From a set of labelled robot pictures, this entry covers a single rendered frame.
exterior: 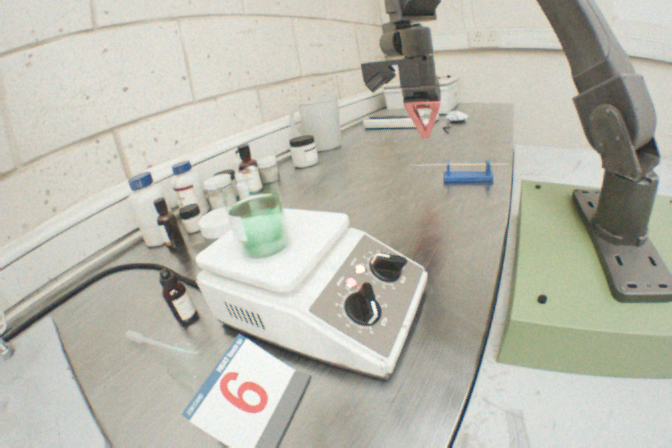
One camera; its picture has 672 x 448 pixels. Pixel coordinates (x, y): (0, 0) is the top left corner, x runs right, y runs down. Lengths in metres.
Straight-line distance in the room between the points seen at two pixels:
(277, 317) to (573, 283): 0.25
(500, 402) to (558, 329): 0.07
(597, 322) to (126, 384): 0.42
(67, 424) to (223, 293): 0.23
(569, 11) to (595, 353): 0.30
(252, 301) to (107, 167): 0.51
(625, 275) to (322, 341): 0.26
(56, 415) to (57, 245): 0.36
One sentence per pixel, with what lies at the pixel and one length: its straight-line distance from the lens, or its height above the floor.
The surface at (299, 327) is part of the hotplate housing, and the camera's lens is 0.25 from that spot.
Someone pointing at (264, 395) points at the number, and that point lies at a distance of 0.27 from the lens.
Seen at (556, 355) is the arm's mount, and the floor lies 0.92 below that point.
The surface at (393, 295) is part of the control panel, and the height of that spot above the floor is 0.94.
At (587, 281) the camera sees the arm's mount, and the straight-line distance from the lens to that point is 0.29.
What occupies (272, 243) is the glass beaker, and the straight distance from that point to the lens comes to 0.26.
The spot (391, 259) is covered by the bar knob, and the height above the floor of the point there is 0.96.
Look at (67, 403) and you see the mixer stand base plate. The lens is 0.39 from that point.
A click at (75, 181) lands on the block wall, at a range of 0.69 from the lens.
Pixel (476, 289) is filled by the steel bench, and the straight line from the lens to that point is 0.35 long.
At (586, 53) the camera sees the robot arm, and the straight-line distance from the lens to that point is 0.32.
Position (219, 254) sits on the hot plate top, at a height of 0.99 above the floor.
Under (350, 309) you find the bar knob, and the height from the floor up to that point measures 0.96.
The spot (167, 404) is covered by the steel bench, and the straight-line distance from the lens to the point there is 0.32.
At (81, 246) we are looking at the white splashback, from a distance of 0.66.
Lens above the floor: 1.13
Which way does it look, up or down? 23 degrees down
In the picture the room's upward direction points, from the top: 10 degrees counter-clockwise
